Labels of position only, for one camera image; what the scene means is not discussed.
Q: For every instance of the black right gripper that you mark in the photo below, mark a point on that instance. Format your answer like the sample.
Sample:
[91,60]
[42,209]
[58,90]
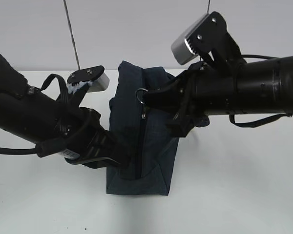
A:
[206,93]

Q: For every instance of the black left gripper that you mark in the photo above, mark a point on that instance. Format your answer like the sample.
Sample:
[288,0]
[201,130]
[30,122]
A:
[91,145]

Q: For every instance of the dark blue fabric lunch bag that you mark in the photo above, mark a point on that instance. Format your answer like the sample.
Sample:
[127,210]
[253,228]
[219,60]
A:
[143,131]

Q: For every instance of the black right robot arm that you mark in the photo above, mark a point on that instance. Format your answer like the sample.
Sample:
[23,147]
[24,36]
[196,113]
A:
[251,95]

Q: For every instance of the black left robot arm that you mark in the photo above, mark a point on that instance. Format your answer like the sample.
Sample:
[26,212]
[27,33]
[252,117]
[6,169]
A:
[52,119]

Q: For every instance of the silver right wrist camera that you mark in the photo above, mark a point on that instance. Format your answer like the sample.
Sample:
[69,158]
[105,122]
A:
[209,39]

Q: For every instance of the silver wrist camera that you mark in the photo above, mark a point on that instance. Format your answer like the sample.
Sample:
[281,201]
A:
[209,39]
[94,77]

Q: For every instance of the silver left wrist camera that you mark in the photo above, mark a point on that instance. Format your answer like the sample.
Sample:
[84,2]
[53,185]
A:
[94,77]

